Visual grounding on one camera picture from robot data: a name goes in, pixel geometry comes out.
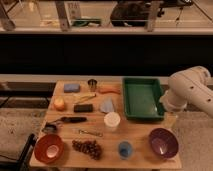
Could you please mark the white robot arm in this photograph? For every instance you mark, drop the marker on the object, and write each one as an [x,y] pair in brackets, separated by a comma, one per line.
[189,86]

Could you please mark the small metal cup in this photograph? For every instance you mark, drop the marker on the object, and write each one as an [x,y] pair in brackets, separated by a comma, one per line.
[92,83]

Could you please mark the white paper cup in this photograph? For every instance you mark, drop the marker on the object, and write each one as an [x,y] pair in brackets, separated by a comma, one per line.
[112,121]

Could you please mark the blue plastic cup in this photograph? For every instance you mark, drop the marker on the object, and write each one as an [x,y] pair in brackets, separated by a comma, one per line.
[125,150]

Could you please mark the yellow banana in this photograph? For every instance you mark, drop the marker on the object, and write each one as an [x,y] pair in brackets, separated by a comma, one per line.
[79,98]

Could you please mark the black rectangular block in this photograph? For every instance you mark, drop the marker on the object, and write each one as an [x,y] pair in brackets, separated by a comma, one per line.
[83,108]

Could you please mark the green plastic tray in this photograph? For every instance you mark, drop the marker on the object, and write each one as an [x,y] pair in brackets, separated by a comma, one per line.
[141,99]

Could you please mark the blue sponge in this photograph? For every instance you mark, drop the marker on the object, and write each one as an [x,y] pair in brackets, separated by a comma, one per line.
[72,87]

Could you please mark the orange fruit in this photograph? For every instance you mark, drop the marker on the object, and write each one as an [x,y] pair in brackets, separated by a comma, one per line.
[59,104]

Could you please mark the metal key tool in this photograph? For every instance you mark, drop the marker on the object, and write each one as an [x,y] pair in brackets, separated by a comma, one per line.
[80,131]

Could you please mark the bunch of dark grapes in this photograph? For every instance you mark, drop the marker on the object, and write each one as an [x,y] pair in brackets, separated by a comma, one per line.
[91,148]

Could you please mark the purple bowl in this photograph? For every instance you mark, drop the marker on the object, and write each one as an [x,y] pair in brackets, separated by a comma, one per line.
[163,143]

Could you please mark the orange bowl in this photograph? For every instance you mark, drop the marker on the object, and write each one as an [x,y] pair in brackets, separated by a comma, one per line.
[49,148]

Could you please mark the black handled tool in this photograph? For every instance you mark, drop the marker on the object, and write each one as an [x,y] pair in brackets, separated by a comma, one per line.
[70,120]

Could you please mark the black chair frame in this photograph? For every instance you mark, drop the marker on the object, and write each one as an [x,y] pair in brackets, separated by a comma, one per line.
[16,164]

